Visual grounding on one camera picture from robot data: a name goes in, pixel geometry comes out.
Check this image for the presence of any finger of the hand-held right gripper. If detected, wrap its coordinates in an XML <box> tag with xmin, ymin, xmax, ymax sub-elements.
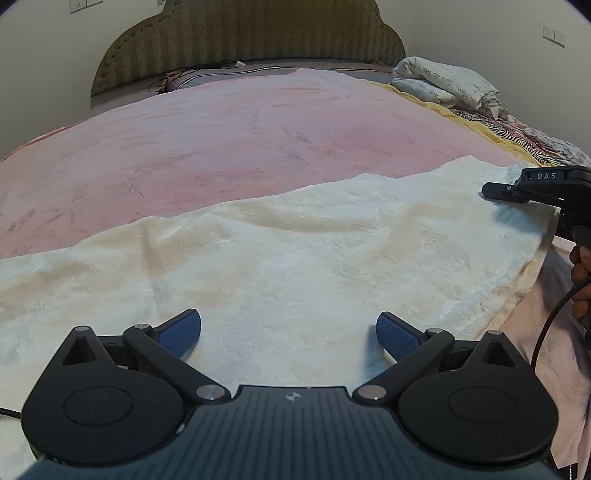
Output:
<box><xmin>481</xmin><ymin>181</ymin><xmax>525</xmax><ymax>203</ymax></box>

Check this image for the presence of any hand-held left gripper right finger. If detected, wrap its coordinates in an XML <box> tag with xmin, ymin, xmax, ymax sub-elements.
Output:
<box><xmin>352</xmin><ymin>311</ymin><xmax>520</xmax><ymax>408</ymax></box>

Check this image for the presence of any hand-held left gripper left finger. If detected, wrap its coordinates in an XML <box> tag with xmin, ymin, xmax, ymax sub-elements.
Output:
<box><xmin>59</xmin><ymin>308</ymin><xmax>232</xmax><ymax>409</ymax></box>

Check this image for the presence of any cream white blanket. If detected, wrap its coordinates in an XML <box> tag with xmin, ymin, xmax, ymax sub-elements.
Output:
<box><xmin>0</xmin><ymin>154</ymin><xmax>562</xmax><ymax>468</ymax></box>

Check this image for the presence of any person's right hand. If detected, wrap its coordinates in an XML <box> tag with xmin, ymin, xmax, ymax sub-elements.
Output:
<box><xmin>569</xmin><ymin>244</ymin><xmax>591</xmax><ymax>322</ymax></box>

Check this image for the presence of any grey crumpled cloth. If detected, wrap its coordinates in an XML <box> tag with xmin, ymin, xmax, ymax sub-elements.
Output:
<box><xmin>526</xmin><ymin>124</ymin><xmax>591</xmax><ymax>168</ymax></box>

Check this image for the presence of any zebra striped cloth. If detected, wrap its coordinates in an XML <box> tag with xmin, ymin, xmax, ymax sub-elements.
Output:
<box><xmin>450</xmin><ymin>106</ymin><xmax>563</xmax><ymax>168</ymax></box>

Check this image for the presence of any yellow blanket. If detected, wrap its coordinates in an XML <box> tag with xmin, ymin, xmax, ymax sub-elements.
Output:
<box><xmin>367</xmin><ymin>78</ymin><xmax>555</xmax><ymax>168</ymax></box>

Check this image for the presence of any white folded quilt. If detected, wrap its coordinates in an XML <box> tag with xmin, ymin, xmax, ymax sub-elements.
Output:
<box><xmin>392</xmin><ymin>56</ymin><xmax>502</xmax><ymax>112</ymax></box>

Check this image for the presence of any pink blanket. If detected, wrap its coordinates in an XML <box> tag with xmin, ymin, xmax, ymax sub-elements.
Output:
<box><xmin>0</xmin><ymin>68</ymin><xmax>591</xmax><ymax>468</ymax></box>

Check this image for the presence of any olive padded headboard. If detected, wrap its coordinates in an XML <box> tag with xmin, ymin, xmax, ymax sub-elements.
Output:
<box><xmin>90</xmin><ymin>0</ymin><xmax>407</xmax><ymax>98</ymax></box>

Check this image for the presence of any black charging cable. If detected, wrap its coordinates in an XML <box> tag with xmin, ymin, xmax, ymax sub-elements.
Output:
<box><xmin>150</xmin><ymin>64</ymin><xmax>246</xmax><ymax>94</ymax></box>

